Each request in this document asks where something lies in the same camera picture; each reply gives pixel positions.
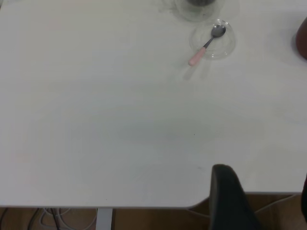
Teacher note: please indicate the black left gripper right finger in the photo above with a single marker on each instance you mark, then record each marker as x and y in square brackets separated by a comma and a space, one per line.
[304, 198]

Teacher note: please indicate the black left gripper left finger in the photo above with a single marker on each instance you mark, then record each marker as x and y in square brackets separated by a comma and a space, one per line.
[227, 203]

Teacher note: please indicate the red ceramic mug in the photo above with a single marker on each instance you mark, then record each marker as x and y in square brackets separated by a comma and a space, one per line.
[302, 38]

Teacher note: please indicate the clear glass cup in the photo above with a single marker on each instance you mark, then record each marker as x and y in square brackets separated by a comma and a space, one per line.
[199, 10]

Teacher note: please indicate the grey table leg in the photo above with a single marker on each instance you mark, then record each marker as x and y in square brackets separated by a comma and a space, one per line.
[104, 219]

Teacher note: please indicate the clear glass saucer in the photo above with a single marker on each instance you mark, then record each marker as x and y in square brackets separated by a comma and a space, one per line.
[213, 39]

